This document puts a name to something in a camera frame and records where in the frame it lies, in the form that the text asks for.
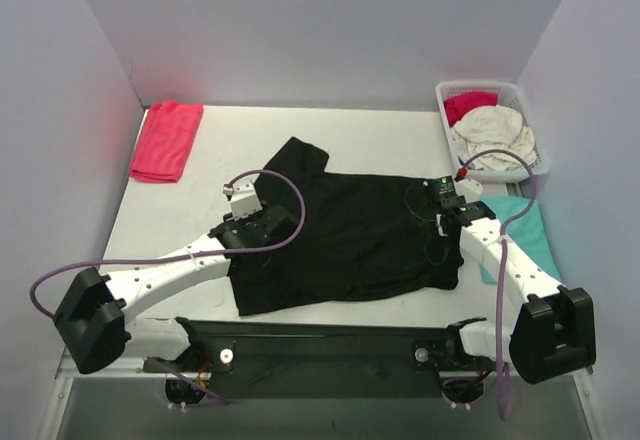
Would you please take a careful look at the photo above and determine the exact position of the black t shirt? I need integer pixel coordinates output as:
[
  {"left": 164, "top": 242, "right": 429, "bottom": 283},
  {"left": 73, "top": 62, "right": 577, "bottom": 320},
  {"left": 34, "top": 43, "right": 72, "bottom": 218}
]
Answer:
[{"left": 230, "top": 137, "right": 463, "bottom": 317}]

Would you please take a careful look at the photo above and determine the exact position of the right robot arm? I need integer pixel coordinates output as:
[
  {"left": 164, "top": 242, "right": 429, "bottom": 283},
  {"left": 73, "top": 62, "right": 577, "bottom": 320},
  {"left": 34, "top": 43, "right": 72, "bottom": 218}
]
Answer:
[{"left": 423, "top": 176, "right": 596, "bottom": 384}]

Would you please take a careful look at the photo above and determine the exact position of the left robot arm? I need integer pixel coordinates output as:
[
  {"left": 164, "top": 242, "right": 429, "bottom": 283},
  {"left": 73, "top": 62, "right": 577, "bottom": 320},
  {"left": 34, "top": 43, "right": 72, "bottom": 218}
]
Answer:
[{"left": 53, "top": 206, "right": 299, "bottom": 374}]

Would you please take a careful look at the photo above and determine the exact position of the cream t shirt in basket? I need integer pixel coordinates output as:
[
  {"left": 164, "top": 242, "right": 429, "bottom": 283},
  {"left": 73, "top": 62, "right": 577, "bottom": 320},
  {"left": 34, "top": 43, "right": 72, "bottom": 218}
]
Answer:
[{"left": 451, "top": 105, "right": 537, "bottom": 165}]

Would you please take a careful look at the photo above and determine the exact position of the red t shirt in basket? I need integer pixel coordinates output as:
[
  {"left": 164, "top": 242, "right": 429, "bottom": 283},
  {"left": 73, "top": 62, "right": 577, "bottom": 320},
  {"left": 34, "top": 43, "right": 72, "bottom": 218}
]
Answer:
[{"left": 443, "top": 91, "right": 499, "bottom": 127}]

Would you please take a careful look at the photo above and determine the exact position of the white laundry basket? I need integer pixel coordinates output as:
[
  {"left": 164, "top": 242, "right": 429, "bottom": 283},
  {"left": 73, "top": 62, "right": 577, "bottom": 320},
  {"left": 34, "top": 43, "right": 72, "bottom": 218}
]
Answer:
[{"left": 436, "top": 80, "right": 550, "bottom": 183}]

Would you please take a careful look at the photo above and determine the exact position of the folded pink t shirt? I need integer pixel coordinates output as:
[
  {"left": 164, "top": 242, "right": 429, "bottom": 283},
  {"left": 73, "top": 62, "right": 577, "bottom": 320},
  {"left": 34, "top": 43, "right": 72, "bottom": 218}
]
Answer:
[{"left": 129, "top": 100, "right": 204, "bottom": 184}]

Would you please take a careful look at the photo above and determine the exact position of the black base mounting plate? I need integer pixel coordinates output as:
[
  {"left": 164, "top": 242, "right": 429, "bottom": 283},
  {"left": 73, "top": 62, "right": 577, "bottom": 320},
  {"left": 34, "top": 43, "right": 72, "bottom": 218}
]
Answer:
[{"left": 143, "top": 318, "right": 495, "bottom": 401}]

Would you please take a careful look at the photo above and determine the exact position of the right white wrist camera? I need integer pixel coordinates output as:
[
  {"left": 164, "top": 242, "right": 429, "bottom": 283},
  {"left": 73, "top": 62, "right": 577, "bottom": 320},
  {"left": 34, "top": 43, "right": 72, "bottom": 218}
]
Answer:
[{"left": 454, "top": 168, "right": 483, "bottom": 203}]

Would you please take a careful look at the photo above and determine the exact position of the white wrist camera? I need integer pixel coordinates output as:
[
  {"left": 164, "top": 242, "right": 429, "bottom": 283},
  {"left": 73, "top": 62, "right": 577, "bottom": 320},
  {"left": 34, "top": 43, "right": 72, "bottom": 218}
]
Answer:
[
  {"left": 454, "top": 168, "right": 483, "bottom": 203},
  {"left": 222, "top": 180, "right": 264, "bottom": 220}
]

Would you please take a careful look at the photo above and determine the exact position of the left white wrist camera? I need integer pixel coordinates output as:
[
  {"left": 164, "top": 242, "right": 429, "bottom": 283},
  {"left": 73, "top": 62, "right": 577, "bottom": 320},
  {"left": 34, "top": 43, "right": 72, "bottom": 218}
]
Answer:
[{"left": 222, "top": 180, "right": 264, "bottom": 220}]

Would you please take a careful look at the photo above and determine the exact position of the aluminium rail frame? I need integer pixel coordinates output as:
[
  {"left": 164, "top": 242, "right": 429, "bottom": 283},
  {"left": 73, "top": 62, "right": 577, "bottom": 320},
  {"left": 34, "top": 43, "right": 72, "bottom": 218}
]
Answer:
[{"left": 38, "top": 358, "right": 610, "bottom": 439}]

